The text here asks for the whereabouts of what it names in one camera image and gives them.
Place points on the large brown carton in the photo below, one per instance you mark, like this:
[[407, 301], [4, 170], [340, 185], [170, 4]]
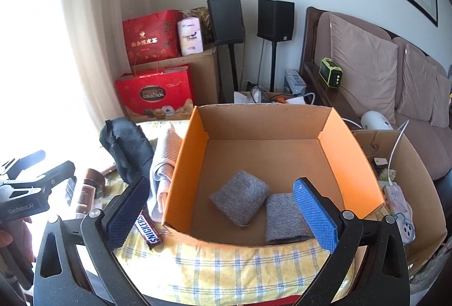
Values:
[[204, 73]]

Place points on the red Ferrero gift bag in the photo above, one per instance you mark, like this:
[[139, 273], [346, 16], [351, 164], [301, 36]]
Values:
[[166, 94]]

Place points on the red tea gift bag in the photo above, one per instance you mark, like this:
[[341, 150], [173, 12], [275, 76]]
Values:
[[153, 37]]

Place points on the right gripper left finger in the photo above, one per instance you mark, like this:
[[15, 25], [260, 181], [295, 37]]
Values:
[[106, 230]]

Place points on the brown lidded glass jar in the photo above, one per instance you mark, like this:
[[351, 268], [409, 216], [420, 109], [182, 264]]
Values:
[[91, 195]]

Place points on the brown open cardboard box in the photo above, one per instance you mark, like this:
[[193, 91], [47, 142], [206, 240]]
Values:
[[417, 187]]

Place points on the right black speaker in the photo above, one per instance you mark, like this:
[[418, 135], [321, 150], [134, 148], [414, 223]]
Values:
[[275, 23]]

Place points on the small black object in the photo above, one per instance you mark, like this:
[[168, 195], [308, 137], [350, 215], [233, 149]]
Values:
[[70, 189]]

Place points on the grey white box device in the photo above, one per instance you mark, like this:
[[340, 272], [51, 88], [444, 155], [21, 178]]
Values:
[[293, 83]]

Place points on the large beige cushion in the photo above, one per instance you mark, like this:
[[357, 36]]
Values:
[[369, 67]]

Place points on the white round appliance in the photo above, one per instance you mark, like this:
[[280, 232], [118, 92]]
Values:
[[373, 120]]

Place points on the middle beige cushion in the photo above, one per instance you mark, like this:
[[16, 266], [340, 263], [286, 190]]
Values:
[[417, 92]]

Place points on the grey knitted sock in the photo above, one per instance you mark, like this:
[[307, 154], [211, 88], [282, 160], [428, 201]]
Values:
[[285, 223], [241, 197]]

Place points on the white power strip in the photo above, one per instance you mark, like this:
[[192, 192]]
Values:
[[401, 212]]

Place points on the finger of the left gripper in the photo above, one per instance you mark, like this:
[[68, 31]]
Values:
[[17, 165], [47, 180]]

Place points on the cream curtain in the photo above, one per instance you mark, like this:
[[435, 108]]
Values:
[[95, 35]]

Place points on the green portable radio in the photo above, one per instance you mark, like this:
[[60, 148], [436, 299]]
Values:
[[330, 72]]

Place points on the Snickers chocolate bar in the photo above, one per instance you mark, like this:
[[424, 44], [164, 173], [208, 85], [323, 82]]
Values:
[[148, 231]]

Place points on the orange cardboard fruit box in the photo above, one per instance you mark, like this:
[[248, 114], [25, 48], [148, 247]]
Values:
[[277, 143]]

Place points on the black cloth bag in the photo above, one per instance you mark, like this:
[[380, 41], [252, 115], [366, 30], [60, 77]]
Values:
[[129, 147]]

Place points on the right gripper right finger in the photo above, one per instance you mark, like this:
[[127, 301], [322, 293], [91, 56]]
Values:
[[336, 231]]

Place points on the left black speaker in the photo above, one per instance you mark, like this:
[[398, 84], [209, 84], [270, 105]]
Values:
[[227, 28]]

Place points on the brown sofa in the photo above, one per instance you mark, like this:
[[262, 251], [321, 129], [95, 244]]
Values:
[[432, 140]]

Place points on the yellow checkered tablecloth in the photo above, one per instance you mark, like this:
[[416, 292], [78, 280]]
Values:
[[202, 275]]

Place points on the white pink tissue pack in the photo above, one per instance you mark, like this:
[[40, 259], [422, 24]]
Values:
[[190, 36]]

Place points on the person's left hand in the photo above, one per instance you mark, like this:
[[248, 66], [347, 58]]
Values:
[[26, 239]]

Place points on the black speaker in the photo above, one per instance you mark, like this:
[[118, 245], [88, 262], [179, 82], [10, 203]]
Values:
[[275, 23], [227, 28]]

